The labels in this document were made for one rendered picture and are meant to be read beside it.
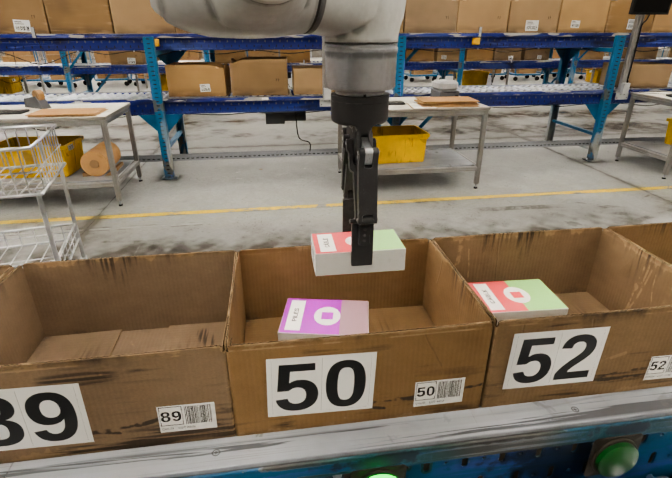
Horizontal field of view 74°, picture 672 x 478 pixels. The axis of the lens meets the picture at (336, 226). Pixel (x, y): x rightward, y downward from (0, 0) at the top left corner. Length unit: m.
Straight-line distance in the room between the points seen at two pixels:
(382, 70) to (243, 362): 0.43
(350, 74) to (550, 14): 5.39
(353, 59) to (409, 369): 0.44
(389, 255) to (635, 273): 0.58
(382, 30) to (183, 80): 4.39
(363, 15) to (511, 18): 5.17
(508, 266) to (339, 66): 0.64
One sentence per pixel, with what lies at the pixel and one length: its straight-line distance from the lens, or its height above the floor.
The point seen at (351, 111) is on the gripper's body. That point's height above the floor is 1.35.
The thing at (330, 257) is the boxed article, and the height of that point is 1.15.
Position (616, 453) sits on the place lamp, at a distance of 0.90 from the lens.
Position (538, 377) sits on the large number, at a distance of 0.82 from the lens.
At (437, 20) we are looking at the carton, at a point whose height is 1.50.
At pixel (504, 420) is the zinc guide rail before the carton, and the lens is 0.80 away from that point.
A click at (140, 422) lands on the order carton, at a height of 0.93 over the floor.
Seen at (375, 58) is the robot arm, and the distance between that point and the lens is 0.56.
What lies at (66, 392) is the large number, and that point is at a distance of 0.73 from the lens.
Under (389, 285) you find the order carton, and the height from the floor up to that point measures 0.94.
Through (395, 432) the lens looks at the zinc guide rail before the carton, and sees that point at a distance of 0.75.
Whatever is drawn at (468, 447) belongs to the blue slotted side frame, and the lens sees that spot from 0.77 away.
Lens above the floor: 1.45
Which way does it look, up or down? 24 degrees down
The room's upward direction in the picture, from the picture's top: straight up
